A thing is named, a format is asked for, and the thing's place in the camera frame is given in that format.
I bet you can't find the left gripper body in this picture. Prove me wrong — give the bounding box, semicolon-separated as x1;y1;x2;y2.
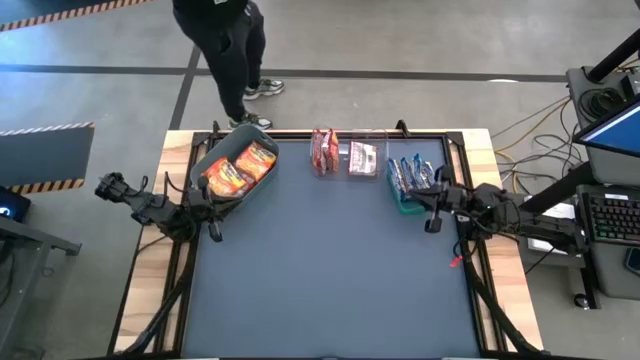
187;174;225;244

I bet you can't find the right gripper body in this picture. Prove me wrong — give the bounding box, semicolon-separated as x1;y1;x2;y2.
423;164;469;235

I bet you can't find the red Maruchan ramen pack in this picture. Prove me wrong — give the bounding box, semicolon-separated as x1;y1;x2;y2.
310;128;326;177
322;128;341;174
347;140;379;177

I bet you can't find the green translucent plastic bin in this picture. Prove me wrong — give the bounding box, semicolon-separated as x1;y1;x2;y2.
387;158;441;216

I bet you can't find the dark grey plastic bin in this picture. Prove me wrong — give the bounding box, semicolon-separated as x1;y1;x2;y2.
189;124;280;217

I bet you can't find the clear plastic bin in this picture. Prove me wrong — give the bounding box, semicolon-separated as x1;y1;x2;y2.
309;127;394;182

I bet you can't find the white SA3 sign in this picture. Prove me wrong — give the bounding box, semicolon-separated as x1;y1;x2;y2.
527;201;584;257

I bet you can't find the black cart beam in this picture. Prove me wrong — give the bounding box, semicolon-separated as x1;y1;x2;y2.
519;160;596;215

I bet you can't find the person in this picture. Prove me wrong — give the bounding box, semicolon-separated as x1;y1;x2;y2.
171;0;286;132

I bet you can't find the backlit black keyboard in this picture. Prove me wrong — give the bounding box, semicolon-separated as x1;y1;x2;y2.
584;193;640;247

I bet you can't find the black hazard-striped cart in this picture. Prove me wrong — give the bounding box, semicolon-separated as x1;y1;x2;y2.
0;121;96;196
0;0;151;32

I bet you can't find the grey side desk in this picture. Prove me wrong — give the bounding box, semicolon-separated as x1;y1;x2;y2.
0;214;84;351

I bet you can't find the computer monitor blue screen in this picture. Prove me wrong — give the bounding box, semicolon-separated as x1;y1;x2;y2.
572;94;640;159

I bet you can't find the grey workstation cart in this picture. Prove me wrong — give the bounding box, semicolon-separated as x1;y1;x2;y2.
564;64;640;301

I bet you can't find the black device with light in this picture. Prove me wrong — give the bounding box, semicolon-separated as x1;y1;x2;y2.
0;185;32;224

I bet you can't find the dark computer mouse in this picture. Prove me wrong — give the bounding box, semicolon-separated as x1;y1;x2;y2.
623;246;640;277

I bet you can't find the black monitor pole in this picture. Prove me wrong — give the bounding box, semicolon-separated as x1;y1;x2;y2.
587;29;640;84

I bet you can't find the black metal table frame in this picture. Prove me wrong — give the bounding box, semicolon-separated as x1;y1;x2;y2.
107;118;546;360

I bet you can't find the yellow floor cable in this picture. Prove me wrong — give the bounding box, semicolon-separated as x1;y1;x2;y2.
492;97;574;166

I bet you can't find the black floor cable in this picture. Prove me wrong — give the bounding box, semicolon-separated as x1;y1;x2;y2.
499;97;589;179

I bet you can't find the coiled black cable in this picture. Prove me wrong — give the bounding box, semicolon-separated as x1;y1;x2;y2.
577;87;626;119

